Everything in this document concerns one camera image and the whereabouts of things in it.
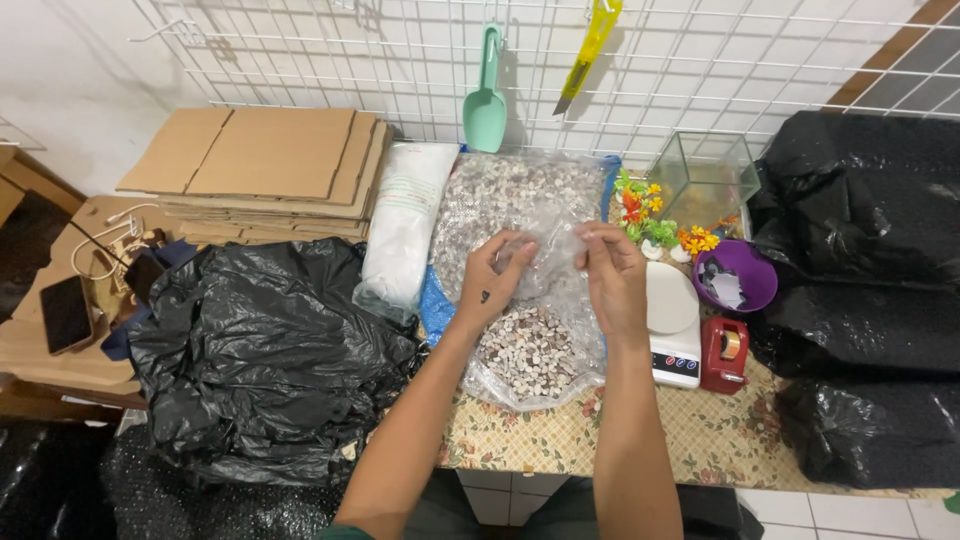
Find person's right hand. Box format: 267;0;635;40
574;220;651;347

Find person's left hand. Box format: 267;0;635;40
457;229;540;332

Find clear plastic bag of pebbles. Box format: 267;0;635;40
429;150;613;413

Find white digital kitchen scale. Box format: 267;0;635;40
645;261;703;390

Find green plastic plant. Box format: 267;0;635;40
628;216;681;250

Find plastic plant red yellow flowers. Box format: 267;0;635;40
612;168;666;226

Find plastic plant yellow orange flowers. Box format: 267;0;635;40
675;216;741;261

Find white filter floss bag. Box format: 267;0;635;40
351;141;462;325

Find paper scraps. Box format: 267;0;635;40
700;258;749;309

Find red tape dispenser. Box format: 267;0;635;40
699;315;752;396

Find purple plastic bowl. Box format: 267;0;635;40
690;239;780;315

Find small glass aquarium tank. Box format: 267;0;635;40
645;131;763;235

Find floral tablecloth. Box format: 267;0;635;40
414;196;960;501

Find teal plastic scoop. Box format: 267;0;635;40
461;22;509;155

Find person's dark trousers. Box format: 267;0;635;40
318;471;766;540

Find large crumpled black plastic bag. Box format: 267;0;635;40
126;237;426;486

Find yellow utility knife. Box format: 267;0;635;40
552;0;624;117

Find filled black plastic bag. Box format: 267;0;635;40
774;373;960;491
748;279;960;381
746;111;960;291

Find stack of flat cardboard boxes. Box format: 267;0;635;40
115;106;396;247

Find dark blue cloth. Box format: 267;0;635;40
100;238;201;363

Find bubble wrap roll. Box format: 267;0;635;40
0;421;348;540

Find black smartphone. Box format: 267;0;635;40
39;274;97;357

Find brown cardboard sheet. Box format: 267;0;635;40
0;195;190;388

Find brown wooden furniture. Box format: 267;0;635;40
0;141;88;228

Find white wire grid panel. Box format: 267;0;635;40
127;0;960;175

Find white cable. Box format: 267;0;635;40
70;202;163;283

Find white wire hook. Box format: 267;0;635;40
127;18;208;48

